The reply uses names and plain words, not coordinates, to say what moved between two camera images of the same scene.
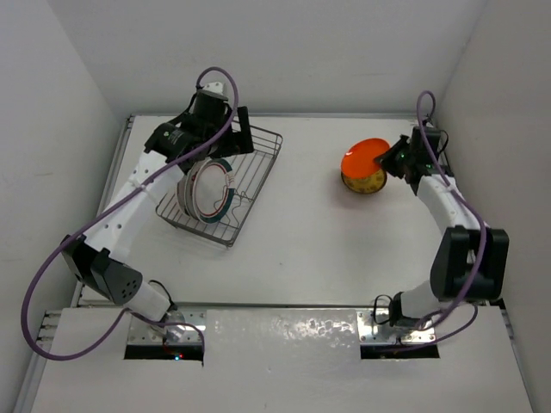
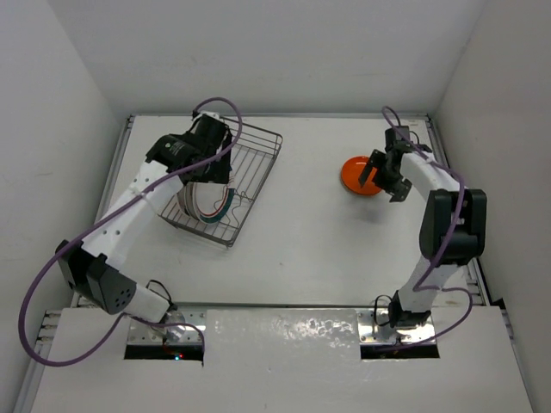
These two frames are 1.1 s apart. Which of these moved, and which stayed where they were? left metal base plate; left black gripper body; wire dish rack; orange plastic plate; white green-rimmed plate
Moved: orange plastic plate; left black gripper body
Stayed: wire dish rack; left metal base plate; white green-rimmed plate
